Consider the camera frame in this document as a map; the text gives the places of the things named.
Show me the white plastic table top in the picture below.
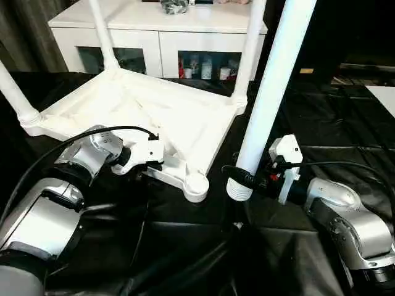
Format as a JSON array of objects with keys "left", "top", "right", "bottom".
[{"left": 20, "top": 68, "right": 248, "bottom": 204}]

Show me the white plastic table leg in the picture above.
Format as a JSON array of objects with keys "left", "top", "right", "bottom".
[
  {"left": 0, "top": 59, "right": 43, "bottom": 128},
  {"left": 226, "top": 0, "right": 318, "bottom": 202},
  {"left": 232, "top": 0, "right": 268, "bottom": 105},
  {"left": 88, "top": 0, "right": 122, "bottom": 74}
]

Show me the black mat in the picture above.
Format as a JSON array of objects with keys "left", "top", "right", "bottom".
[{"left": 0, "top": 70, "right": 395, "bottom": 296}]

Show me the white flat board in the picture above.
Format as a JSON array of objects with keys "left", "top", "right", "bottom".
[{"left": 365, "top": 84, "right": 395, "bottom": 120}]

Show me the black side table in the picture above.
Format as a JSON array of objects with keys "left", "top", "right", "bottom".
[{"left": 331, "top": 62, "right": 395, "bottom": 86}]

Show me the white cabinet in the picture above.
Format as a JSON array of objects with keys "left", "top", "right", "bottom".
[{"left": 48, "top": 0, "right": 269, "bottom": 82}]

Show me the dark patterned ornament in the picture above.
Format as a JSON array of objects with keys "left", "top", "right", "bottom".
[{"left": 159, "top": 0, "right": 189, "bottom": 15}]

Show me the grey curtain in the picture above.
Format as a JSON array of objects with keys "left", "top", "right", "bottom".
[{"left": 0, "top": 0, "right": 69, "bottom": 74}]

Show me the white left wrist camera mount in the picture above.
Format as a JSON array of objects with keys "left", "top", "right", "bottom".
[{"left": 110, "top": 133, "right": 167, "bottom": 177}]

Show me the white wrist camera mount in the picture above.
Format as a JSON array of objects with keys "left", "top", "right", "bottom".
[
  {"left": 267, "top": 134, "right": 304, "bottom": 205},
  {"left": 110, "top": 133, "right": 167, "bottom": 177}
]

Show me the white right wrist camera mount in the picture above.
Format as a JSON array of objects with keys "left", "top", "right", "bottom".
[{"left": 267, "top": 134, "right": 304, "bottom": 205}]

